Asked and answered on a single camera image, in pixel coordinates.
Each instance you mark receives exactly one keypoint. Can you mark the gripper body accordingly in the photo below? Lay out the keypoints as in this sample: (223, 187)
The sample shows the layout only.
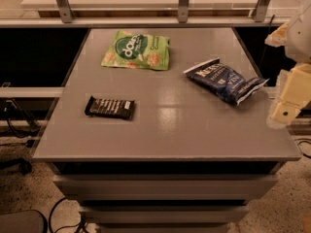
(300, 39)

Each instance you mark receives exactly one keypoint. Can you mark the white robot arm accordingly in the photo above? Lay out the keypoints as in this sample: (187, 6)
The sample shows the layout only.
(295, 36)

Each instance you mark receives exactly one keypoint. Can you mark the blue chip bag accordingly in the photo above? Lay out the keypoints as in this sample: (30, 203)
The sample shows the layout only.
(224, 81)

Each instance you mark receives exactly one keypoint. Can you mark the green snack bag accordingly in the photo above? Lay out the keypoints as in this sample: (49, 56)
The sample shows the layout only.
(137, 51)

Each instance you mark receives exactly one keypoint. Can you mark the grey drawer cabinet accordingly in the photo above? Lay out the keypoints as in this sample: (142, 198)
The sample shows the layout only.
(177, 126)

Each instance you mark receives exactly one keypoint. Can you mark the black snack bar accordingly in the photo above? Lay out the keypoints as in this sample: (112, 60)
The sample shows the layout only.
(112, 108)

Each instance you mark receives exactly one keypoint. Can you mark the middle grey drawer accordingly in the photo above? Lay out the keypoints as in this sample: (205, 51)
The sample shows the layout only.
(138, 215)

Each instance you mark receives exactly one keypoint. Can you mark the grey drawer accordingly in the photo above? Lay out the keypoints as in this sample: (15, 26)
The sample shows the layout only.
(138, 215)
(164, 187)

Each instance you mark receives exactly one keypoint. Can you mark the top grey drawer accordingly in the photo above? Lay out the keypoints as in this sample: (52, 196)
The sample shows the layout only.
(164, 187)

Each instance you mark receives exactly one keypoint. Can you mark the black chair base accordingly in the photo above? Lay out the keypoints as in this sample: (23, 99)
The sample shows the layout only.
(23, 165)

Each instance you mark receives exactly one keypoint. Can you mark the grey stool seat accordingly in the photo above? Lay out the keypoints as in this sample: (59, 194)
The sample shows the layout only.
(31, 221)

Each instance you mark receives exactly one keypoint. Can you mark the right metal bracket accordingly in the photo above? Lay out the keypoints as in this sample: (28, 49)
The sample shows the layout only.
(259, 12)

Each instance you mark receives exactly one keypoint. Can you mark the metal bracket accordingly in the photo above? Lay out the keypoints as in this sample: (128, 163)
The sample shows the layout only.
(65, 12)
(183, 11)
(259, 12)

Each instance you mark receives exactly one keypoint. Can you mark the middle metal bracket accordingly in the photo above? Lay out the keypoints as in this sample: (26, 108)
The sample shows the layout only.
(183, 11)

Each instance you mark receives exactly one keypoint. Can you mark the left metal bracket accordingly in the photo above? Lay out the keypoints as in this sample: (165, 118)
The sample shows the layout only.
(65, 12)

